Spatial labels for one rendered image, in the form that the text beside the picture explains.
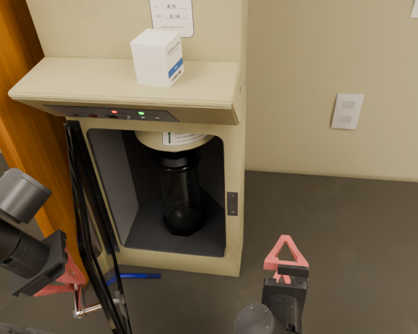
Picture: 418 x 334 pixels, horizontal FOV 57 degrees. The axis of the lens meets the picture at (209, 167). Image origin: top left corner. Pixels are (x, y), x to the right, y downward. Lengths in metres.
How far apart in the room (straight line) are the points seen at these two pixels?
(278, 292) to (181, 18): 0.43
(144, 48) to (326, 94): 0.70
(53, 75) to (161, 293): 0.58
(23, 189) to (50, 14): 0.26
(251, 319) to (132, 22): 0.45
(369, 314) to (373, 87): 0.57
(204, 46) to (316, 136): 0.68
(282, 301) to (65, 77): 0.46
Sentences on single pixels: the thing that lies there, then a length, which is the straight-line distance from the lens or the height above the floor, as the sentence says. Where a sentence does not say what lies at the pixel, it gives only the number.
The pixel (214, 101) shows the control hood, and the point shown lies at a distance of 0.51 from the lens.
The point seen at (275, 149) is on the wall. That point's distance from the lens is 1.24.
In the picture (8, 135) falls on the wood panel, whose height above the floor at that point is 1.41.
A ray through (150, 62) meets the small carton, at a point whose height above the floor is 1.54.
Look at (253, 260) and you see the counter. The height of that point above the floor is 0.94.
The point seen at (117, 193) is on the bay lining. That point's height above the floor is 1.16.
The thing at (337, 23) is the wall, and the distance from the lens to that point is 1.05.
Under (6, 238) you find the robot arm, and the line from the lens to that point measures 0.61.
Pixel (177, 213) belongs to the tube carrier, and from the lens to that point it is 0.92.
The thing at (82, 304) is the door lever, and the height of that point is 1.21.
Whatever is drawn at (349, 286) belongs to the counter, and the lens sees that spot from 1.02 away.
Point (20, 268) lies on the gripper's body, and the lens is 0.64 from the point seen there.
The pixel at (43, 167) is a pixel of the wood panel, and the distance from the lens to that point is 0.80.
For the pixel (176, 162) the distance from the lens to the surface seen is 0.82.
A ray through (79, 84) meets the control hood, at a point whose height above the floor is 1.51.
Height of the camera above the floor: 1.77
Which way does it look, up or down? 41 degrees down
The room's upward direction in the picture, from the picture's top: 3 degrees counter-clockwise
